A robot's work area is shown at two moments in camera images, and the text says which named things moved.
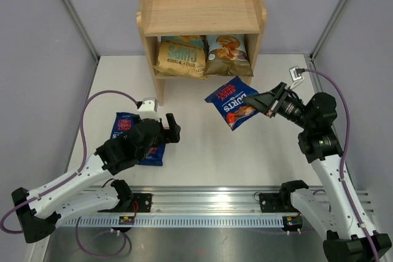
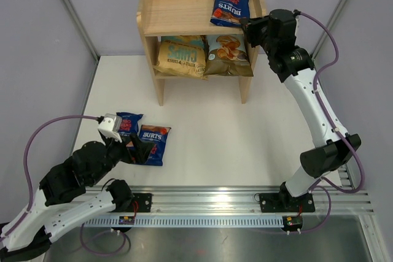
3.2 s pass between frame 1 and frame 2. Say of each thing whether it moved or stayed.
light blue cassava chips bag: stayed
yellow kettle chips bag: stayed
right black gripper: moved
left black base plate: stayed
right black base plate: stayed
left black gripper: moved
